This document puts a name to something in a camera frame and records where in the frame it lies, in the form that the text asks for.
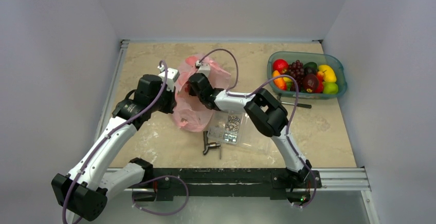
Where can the clear plastic screw box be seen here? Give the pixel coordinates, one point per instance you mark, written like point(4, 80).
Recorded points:
point(238, 131)

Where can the dark purple plum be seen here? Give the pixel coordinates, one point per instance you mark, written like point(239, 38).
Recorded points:
point(310, 83)

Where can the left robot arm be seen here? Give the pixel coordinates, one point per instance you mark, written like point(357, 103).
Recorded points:
point(85, 190)

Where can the teal plastic tub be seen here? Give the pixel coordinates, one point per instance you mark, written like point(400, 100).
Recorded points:
point(319, 59)

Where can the green lime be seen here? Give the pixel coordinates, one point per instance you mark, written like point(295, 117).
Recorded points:
point(330, 88)

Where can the black metal tool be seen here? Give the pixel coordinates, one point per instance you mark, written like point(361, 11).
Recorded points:
point(210, 145)

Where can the orange red fruit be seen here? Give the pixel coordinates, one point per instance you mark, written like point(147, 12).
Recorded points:
point(279, 82)

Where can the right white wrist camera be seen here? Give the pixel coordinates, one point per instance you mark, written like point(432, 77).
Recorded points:
point(203, 68)

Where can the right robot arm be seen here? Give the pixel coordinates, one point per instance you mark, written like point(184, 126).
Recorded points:
point(267, 114)

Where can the red apple in tub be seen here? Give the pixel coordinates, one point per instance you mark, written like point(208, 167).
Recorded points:
point(320, 87)

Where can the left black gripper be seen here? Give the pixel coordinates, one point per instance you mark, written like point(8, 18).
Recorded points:
point(171, 100)

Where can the dark green avocado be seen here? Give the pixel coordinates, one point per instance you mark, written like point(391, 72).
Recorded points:
point(310, 68)

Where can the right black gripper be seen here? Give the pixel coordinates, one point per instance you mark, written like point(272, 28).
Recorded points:
point(194, 84)

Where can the red apple from bag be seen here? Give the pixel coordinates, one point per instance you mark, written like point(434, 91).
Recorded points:
point(280, 65)

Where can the purple grapes bunch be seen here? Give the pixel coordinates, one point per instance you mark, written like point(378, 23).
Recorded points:
point(296, 71)

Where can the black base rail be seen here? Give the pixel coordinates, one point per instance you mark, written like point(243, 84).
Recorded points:
point(272, 183)

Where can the pink plastic bag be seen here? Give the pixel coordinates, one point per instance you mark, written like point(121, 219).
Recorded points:
point(190, 114)

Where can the aluminium frame rail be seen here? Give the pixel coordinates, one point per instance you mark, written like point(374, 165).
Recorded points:
point(164, 145)

